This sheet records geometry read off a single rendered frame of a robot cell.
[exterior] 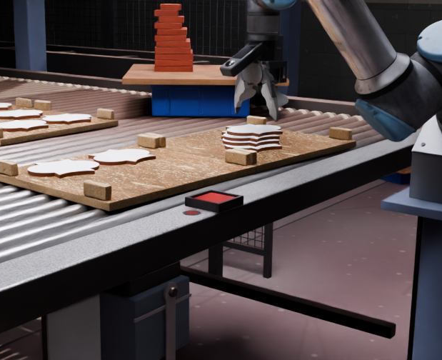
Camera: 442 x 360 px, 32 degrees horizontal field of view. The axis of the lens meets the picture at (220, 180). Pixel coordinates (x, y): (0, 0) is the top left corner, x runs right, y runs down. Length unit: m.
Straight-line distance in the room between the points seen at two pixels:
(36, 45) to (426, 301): 2.35
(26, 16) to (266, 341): 1.74
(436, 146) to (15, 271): 0.93
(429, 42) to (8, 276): 0.89
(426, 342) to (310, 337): 1.35
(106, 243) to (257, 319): 2.07
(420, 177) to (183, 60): 1.10
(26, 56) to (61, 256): 2.51
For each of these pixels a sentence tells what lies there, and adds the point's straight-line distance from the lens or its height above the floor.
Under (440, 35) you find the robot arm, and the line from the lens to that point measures 1.54.
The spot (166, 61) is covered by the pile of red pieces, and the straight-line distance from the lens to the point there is 2.54.
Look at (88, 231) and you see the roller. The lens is 1.25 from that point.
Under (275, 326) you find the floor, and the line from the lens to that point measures 3.16.
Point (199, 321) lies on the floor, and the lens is 3.18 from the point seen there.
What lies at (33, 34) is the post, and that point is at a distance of 3.59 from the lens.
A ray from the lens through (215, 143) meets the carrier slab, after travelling 1.86.
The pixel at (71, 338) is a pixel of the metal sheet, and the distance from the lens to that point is 1.15.
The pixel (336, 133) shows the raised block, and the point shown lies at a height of 0.95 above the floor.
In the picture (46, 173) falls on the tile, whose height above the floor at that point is 0.94.
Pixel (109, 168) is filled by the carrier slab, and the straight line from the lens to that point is 1.59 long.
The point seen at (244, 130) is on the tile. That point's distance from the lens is 1.85.
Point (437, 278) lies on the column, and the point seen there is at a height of 0.71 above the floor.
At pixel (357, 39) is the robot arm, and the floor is 1.21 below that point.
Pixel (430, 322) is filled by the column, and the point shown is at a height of 0.61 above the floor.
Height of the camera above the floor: 1.28
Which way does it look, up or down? 13 degrees down
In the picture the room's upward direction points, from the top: 1 degrees clockwise
